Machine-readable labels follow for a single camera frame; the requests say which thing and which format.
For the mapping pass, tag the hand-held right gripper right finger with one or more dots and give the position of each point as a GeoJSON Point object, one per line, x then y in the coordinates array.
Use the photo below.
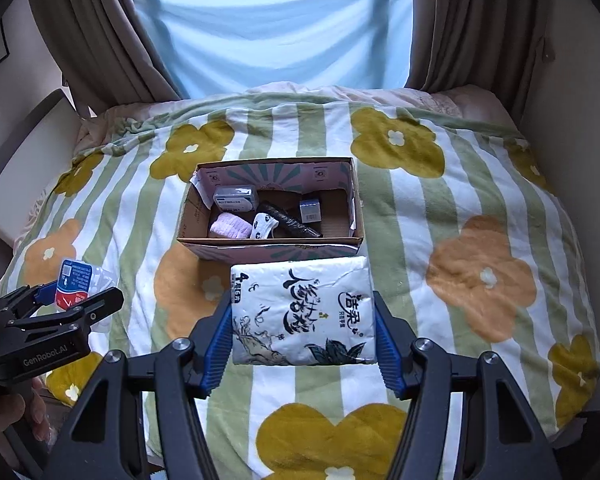
{"type": "Point", "coordinates": [387, 355]}

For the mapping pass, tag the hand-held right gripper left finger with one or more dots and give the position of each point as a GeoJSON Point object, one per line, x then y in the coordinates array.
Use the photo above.
{"type": "Point", "coordinates": [220, 345]}

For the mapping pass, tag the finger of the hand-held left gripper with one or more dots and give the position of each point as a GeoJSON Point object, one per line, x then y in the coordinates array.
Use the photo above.
{"type": "Point", "coordinates": [95, 310]}
{"type": "Point", "coordinates": [45, 294]}

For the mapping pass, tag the red label floss box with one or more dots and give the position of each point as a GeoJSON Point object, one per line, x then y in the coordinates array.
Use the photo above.
{"type": "Point", "coordinates": [75, 280]}

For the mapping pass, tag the white tissue pack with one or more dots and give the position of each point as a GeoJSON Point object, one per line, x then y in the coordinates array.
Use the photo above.
{"type": "Point", "coordinates": [300, 310]}

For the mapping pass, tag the white panda sock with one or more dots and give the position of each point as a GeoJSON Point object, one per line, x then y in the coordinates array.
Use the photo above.
{"type": "Point", "coordinates": [264, 225]}

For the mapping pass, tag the white label floss box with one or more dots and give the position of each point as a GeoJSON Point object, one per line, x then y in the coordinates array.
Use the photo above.
{"type": "Point", "coordinates": [235, 199]}

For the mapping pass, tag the pink sunburst cardboard box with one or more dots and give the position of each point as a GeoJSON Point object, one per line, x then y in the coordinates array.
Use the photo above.
{"type": "Point", "coordinates": [337, 212]}

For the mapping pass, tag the small blue box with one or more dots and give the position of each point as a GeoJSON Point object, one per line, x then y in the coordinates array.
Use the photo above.
{"type": "Point", "coordinates": [311, 210]}

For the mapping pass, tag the person's left hand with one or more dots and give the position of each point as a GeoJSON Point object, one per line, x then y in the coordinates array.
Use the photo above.
{"type": "Point", "coordinates": [10, 415]}

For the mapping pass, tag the white item inside box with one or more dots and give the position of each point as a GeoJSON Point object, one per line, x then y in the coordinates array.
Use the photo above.
{"type": "Point", "coordinates": [230, 226]}

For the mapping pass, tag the black wrapped item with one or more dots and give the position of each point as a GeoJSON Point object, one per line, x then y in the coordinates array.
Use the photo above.
{"type": "Point", "coordinates": [290, 222]}

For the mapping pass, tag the white furniture panel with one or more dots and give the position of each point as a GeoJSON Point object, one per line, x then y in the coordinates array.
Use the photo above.
{"type": "Point", "coordinates": [35, 135]}

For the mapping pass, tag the floral striped blanket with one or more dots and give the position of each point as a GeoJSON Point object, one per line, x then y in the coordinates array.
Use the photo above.
{"type": "Point", "coordinates": [430, 200]}

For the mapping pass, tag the pale pink bed sheet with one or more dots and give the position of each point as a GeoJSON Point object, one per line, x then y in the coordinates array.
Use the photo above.
{"type": "Point", "coordinates": [380, 95]}

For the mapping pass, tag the brown curtain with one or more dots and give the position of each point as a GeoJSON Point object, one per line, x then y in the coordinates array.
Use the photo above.
{"type": "Point", "coordinates": [95, 35]}
{"type": "Point", "coordinates": [470, 25]}

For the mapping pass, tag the light blue sheer curtain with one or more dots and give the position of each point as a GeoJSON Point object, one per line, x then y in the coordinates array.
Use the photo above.
{"type": "Point", "coordinates": [280, 35]}

